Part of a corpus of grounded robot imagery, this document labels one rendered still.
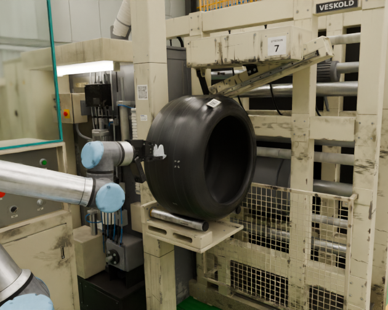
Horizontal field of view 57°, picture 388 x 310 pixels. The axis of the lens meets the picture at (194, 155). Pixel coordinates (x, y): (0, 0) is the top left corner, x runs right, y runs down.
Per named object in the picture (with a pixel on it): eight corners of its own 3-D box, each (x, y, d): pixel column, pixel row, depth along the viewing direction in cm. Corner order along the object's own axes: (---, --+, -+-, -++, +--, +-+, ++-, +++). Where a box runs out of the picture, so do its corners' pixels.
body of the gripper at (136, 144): (157, 140, 138) (133, 140, 129) (156, 162, 139) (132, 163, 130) (143, 139, 143) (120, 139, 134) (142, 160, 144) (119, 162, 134)
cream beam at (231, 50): (185, 67, 194) (185, 40, 192) (212, 69, 214) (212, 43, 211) (291, 59, 157) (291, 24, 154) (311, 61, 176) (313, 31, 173)
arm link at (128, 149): (124, 167, 126) (106, 164, 132) (134, 166, 129) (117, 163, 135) (125, 142, 125) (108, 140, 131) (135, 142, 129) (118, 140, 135)
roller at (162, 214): (156, 214, 185) (149, 218, 182) (154, 206, 184) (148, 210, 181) (210, 228, 164) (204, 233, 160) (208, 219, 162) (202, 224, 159)
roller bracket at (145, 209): (140, 223, 181) (140, 205, 179) (190, 203, 211) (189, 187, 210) (145, 224, 179) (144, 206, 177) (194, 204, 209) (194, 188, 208)
